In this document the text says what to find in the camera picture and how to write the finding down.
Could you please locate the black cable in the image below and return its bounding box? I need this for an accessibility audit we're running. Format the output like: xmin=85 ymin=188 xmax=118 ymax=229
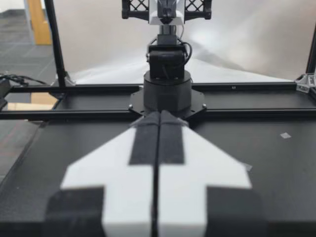
xmin=0 ymin=73 xmax=49 ymax=86

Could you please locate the black frame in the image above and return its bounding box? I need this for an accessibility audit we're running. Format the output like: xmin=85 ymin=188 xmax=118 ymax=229
xmin=0 ymin=0 xmax=316 ymax=122

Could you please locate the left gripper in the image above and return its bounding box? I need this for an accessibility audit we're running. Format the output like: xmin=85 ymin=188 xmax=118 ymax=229
xmin=121 ymin=0 xmax=213 ymax=20

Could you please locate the wooden furniture panel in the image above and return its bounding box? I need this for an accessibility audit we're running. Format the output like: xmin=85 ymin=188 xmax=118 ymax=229
xmin=26 ymin=0 xmax=53 ymax=46

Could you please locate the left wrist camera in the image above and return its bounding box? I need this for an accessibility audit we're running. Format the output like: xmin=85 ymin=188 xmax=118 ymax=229
xmin=148 ymin=0 xmax=186 ymax=26

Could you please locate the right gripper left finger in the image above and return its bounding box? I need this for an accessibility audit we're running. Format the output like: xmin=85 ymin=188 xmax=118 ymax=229
xmin=45 ymin=110 xmax=159 ymax=237

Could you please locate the silver corner bracket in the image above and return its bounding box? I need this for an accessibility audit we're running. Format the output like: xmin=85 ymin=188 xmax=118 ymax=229
xmin=294 ymin=72 xmax=316 ymax=94
xmin=50 ymin=71 xmax=76 ymax=87

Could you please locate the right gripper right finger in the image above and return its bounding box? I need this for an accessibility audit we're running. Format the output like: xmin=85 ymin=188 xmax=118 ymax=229
xmin=157 ymin=110 xmax=269 ymax=237

